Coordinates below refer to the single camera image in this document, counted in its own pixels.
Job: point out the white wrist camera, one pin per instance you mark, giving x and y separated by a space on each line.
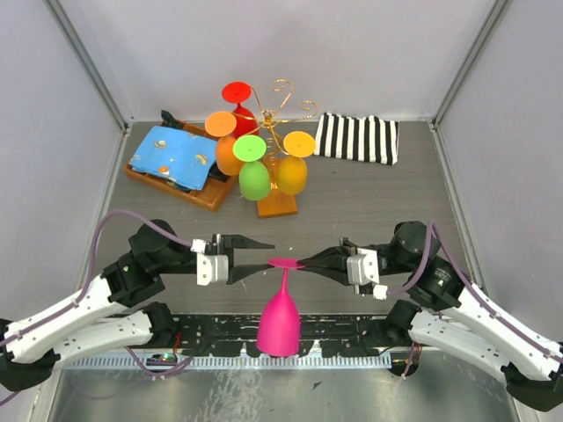
211 266
363 275

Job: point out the blue patterned cloth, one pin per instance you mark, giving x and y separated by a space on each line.
176 156

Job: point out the gold wire glass rack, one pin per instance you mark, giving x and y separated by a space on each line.
277 203

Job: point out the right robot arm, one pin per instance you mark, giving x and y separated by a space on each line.
438 305

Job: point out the red plastic wine glass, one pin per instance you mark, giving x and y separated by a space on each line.
237 93

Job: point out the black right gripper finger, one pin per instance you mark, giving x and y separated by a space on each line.
332 257
340 276

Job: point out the yellow plastic wine glass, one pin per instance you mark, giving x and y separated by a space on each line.
292 173

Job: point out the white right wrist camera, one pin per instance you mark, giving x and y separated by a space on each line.
363 275

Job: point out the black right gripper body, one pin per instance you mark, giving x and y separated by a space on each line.
386 260

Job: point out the wooden compartment tray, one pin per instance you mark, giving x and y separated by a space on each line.
210 197

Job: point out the pink plastic wine glass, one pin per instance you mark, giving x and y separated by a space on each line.
279 326

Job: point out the dark patterned cloth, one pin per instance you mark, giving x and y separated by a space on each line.
168 120

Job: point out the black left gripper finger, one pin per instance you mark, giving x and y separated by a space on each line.
239 272
232 242

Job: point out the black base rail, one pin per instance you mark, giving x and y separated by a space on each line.
226 335

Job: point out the orange plastic wine glass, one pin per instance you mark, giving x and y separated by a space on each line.
222 125

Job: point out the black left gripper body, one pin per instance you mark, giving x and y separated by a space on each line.
230 253

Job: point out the black white striped cloth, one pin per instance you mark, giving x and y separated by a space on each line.
367 139

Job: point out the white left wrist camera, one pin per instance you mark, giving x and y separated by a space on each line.
211 266

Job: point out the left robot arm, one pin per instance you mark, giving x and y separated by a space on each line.
115 309

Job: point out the green plastic wine glass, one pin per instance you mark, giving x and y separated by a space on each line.
253 178

